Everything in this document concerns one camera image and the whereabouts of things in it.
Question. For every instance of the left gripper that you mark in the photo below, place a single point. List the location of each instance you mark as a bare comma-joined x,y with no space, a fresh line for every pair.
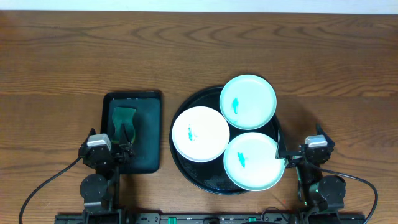
111,155

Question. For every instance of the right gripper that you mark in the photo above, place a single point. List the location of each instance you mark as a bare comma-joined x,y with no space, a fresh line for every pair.
298,156

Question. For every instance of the green yellow sponge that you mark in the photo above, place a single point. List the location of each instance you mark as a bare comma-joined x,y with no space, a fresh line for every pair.
123,116

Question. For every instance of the mint green plate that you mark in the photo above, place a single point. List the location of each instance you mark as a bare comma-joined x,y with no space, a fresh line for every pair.
250,163
248,102

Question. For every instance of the white plate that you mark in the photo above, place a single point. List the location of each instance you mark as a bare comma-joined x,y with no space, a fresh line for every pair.
200,134

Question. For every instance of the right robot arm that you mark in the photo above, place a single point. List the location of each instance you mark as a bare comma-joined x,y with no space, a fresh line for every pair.
323,193

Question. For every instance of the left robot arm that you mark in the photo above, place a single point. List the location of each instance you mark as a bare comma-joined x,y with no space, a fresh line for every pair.
100,191

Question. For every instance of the black rectangular tray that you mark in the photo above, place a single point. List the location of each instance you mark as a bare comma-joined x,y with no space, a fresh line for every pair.
147,122

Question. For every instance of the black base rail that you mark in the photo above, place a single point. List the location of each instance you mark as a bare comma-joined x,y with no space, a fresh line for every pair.
155,218

